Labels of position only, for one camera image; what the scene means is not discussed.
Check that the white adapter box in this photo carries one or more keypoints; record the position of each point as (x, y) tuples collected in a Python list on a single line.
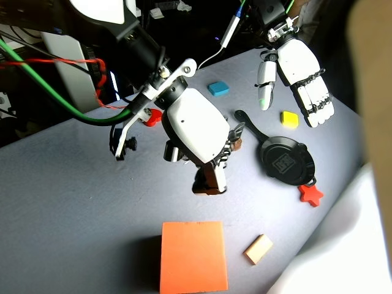
[(231, 30)]

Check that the brown meat piece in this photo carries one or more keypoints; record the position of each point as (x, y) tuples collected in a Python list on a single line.
[(237, 144)]

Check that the tan cardboard panel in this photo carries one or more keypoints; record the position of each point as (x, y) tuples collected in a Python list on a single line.
[(373, 76)]

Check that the white equipment case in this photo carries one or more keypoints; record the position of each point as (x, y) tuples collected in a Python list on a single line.
[(67, 61)]

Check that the blue block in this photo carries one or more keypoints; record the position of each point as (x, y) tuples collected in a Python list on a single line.
[(218, 88)]

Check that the red heart block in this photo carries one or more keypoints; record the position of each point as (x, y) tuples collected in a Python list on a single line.
[(154, 118)]

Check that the large orange cube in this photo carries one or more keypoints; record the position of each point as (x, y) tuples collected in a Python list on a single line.
[(193, 257)]

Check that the white backdrop cloth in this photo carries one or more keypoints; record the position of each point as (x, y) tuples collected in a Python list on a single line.
[(337, 245)]

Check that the black toy frying pan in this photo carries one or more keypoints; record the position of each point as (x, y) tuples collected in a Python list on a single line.
[(288, 160)]

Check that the small wooden block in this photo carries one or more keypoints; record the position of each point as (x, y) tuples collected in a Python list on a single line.
[(258, 249)]

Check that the yellow block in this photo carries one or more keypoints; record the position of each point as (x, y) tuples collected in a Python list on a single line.
[(289, 119)]

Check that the grey table cloth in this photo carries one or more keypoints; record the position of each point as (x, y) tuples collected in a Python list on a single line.
[(76, 199)]

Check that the red star block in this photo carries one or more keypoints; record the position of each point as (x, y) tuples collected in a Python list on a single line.
[(310, 194)]

